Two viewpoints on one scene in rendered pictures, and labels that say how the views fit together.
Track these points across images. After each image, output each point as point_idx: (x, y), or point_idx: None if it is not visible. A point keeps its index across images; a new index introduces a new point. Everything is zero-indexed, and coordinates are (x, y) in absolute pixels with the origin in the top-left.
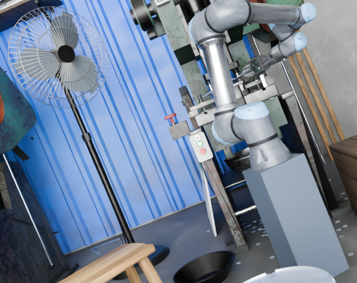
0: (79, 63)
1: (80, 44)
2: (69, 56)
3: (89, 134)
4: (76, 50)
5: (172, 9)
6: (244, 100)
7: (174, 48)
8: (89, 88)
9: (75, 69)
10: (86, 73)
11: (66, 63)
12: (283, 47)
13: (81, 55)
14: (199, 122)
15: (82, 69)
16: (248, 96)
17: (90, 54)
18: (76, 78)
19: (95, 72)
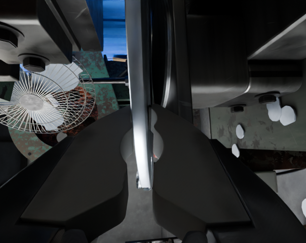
0: (43, 80)
1: (14, 83)
2: (34, 100)
3: (127, 80)
4: (25, 91)
5: None
6: (268, 89)
7: (0, 100)
8: (75, 73)
9: (50, 83)
10: (56, 83)
11: (44, 104)
12: None
13: (31, 86)
14: (197, 107)
15: (50, 77)
16: (274, 47)
17: (28, 73)
18: (62, 82)
19: (54, 64)
